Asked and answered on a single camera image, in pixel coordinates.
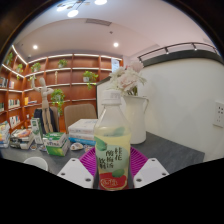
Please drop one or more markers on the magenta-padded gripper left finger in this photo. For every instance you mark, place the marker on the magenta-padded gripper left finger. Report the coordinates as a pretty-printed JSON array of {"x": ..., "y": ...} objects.
[{"x": 73, "y": 171}]

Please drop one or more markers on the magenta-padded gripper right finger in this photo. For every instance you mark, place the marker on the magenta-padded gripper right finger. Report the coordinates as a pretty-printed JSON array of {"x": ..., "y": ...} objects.
[{"x": 151, "y": 171}]

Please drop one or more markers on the yellow drink bottle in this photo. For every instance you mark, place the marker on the yellow drink bottle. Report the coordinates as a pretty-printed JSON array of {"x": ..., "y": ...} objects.
[{"x": 112, "y": 146}]

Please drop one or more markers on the green white carton box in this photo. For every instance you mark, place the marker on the green white carton box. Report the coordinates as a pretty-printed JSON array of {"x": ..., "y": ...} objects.
[{"x": 56, "y": 144}]

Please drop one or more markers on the white mug, grey triangle pattern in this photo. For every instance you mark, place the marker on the white mug, grey triangle pattern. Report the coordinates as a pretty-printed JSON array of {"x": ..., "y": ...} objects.
[{"x": 36, "y": 163}]

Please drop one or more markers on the white pitcher vase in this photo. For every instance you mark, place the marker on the white pitcher vase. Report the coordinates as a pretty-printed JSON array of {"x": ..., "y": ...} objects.
[{"x": 136, "y": 120}]

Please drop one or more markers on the tall green white carton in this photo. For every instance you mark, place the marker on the tall green white carton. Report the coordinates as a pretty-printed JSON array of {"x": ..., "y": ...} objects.
[{"x": 36, "y": 130}]

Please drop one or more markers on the tan chair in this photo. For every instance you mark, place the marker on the tan chair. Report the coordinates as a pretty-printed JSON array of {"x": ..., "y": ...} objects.
[{"x": 80, "y": 113}]

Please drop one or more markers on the dark book stack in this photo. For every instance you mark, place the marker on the dark book stack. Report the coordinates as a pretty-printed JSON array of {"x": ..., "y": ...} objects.
[{"x": 21, "y": 138}]

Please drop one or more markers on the dark blue chair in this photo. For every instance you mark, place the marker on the dark blue chair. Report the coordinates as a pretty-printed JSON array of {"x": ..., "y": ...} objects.
[{"x": 37, "y": 118}]

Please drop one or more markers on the wooden artist mannequin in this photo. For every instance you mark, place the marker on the wooden artist mannequin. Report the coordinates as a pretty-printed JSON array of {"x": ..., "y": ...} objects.
[{"x": 44, "y": 96}]

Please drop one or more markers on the wooden shelf unit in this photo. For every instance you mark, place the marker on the wooden shelf unit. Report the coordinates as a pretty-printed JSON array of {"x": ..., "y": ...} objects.
[{"x": 73, "y": 80}]

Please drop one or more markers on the pink flower bouquet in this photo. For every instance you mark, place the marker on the pink flower bouquet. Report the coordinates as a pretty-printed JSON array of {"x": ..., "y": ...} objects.
[{"x": 125, "y": 78}]

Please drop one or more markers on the recessed ceiling light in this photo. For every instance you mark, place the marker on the recessed ceiling light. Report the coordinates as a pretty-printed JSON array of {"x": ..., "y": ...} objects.
[
  {"x": 115, "y": 44},
  {"x": 35, "y": 47}
]

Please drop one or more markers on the ceiling air vent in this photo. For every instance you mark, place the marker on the ceiling air vent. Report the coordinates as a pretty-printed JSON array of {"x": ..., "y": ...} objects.
[{"x": 98, "y": 22}]

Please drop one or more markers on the multi-bulb ceiling lamp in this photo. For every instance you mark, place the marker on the multi-bulb ceiling lamp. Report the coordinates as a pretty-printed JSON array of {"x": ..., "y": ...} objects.
[{"x": 73, "y": 8}]

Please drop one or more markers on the white wall socket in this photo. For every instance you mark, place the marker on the white wall socket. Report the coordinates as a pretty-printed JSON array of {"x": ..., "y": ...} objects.
[{"x": 219, "y": 114}]

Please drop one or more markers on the black ceiling track rail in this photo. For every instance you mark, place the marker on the black ceiling track rail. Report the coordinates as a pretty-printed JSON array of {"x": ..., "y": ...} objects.
[{"x": 173, "y": 46}]

